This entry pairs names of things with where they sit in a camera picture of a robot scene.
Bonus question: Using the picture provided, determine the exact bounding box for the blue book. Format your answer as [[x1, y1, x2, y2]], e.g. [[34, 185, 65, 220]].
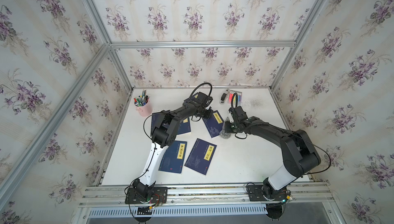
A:
[[159, 141, 187, 174], [185, 138, 217, 175], [178, 118, 191, 135], [203, 111, 224, 138], [150, 112, 165, 135]]

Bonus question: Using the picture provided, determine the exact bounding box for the grey striped cleaning cloth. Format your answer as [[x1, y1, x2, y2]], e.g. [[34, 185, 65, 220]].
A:
[[220, 119, 232, 139]]

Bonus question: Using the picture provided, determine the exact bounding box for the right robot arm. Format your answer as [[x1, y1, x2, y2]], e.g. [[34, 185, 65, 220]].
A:
[[224, 117, 321, 192]]

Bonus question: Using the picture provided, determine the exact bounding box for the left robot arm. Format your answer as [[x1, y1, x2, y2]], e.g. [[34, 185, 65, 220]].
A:
[[130, 97, 213, 198]]

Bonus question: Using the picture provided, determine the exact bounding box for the grey black stapler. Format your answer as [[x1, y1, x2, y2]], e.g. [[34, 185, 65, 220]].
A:
[[220, 89, 230, 104]]

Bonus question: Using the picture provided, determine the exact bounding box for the clear box of highlighters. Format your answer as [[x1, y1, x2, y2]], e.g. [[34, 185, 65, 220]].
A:
[[227, 90, 243, 106]]

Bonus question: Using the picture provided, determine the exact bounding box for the pink pen cup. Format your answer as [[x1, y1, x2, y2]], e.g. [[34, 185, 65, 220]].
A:
[[133, 90, 152, 117]]

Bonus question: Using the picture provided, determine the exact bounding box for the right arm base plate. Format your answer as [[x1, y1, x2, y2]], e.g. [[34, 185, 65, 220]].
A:
[[246, 183, 291, 202]]

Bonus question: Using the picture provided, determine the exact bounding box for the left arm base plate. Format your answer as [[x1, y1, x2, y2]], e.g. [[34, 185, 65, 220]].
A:
[[125, 187, 168, 205]]

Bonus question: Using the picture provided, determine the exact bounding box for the aluminium rail frame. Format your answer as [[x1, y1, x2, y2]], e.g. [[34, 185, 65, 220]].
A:
[[73, 182, 339, 224]]

